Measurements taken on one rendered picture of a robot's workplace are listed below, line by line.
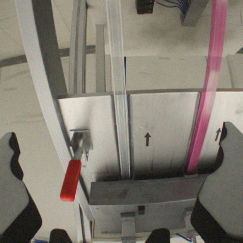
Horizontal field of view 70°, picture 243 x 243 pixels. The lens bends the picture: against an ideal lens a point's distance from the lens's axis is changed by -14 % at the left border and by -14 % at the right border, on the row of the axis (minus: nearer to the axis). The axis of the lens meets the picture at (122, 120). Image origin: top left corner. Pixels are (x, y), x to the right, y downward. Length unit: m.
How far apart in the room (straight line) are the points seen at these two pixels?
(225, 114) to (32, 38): 0.26
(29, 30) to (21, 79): 2.16
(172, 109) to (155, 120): 0.03
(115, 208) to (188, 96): 0.20
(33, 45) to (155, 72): 1.89
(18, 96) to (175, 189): 2.15
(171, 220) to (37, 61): 0.34
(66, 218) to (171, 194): 1.91
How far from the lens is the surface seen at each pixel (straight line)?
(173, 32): 0.83
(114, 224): 0.39
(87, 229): 0.54
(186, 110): 0.27
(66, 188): 0.22
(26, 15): 0.22
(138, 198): 0.32
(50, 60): 0.24
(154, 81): 2.04
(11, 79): 2.46
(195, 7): 0.64
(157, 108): 0.26
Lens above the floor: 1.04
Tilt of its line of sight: 6 degrees down
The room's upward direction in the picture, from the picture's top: 177 degrees clockwise
